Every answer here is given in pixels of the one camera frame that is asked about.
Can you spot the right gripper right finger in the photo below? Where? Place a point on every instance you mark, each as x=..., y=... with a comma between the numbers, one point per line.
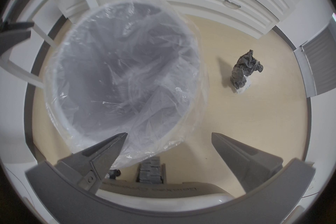
x=244, y=165

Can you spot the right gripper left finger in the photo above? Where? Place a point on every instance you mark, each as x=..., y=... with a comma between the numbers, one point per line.
x=99, y=162

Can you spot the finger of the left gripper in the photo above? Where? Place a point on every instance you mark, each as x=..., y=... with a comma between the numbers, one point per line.
x=13, y=36

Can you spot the clear plastic bag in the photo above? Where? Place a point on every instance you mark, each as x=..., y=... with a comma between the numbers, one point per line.
x=147, y=91

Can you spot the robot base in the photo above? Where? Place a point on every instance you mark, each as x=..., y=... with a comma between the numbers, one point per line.
x=162, y=191

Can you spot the white trash bin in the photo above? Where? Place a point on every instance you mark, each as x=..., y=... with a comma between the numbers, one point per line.
x=181, y=125

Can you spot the crumpled black plastic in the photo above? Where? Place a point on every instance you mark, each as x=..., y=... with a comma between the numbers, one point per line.
x=245, y=68

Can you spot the white chair grey cushions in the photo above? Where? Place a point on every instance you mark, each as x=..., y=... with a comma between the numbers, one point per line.
x=23, y=74

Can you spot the white printed wrapper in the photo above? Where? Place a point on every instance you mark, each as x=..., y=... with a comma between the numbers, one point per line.
x=244, y=89

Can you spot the grey curtain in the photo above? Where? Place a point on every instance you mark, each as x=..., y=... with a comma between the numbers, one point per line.
x=322, y=60

